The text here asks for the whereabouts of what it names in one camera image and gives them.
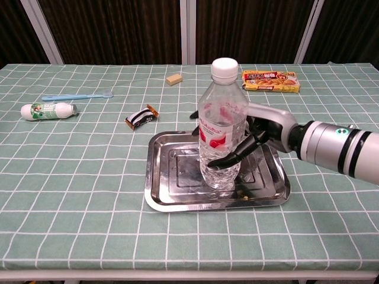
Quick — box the small tan block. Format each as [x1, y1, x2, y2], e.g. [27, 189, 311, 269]
[165, 73, 182, 86]

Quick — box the transparent plastic water bottle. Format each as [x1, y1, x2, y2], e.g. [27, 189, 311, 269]
[197, 57, 250, 191]

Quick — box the dark brown curtain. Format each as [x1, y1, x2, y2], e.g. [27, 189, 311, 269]
[303, 0, 379, 64]
[0, 0, 50, 69]
[195, 0, 314, 64]
[38, 0, 182, 65]

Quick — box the green white checked tablecloth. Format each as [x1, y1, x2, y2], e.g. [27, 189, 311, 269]
[0, 62, 379, 272]

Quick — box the light blue toothbrush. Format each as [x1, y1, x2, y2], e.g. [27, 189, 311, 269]
[41, 90, 114, 102]

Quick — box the white green tube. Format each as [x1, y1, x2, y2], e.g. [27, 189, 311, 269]
[20, 102, 79, 121]

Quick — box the silver metal tray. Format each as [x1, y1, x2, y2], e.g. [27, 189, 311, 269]
[144, 131, 291, 213]

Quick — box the white partition post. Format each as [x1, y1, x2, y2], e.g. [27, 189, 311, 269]
[179, 0, 197, 65]
[20, 0, 65, 65]
[294, 0, 325, 64]

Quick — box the black white snack packet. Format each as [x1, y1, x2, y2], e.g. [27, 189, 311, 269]
[124, 104, 160, 130]

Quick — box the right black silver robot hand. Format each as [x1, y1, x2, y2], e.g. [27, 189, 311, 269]
[189, 102, 298, 171]

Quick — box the yellow curry roux box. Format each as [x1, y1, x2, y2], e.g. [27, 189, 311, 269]
[241, 70, 301, 93]

